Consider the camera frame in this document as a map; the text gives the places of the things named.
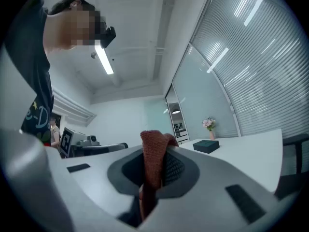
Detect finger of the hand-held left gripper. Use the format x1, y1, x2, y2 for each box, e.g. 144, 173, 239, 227
81, 142, 129, 156

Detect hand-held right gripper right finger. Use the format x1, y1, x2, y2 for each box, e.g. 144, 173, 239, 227
144, 145, 298, 232

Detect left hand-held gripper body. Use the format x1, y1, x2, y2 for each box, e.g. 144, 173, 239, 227
59, 127, 101, 159

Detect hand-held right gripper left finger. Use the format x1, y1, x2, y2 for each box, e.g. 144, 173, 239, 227
45, 145, 146, 232

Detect dark blue tray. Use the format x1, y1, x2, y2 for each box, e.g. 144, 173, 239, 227
193, 140, 220, 154

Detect red-brown cloth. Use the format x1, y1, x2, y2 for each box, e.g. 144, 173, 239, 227
140, 130, 180, 221

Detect white air-conditioning vent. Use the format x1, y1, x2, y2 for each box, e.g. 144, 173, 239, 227
51, 87, 98, 128

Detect pastel artificial flower bouquet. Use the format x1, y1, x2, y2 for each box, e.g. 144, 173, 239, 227
202, 116, 217, 132

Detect person's black printed t-shirt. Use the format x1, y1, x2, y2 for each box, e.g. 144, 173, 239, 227
4, 0, 55, 146

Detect long ceiling light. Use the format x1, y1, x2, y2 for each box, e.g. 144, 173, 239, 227
94, 44, 115, 75

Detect white window blinds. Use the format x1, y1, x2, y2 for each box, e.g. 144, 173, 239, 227
172, 0, 309, 140

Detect person's head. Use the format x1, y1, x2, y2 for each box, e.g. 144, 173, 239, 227
46, 0, 107, 51

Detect black head-mounted camera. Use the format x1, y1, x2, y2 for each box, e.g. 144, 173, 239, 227
99, 16, 117, 49

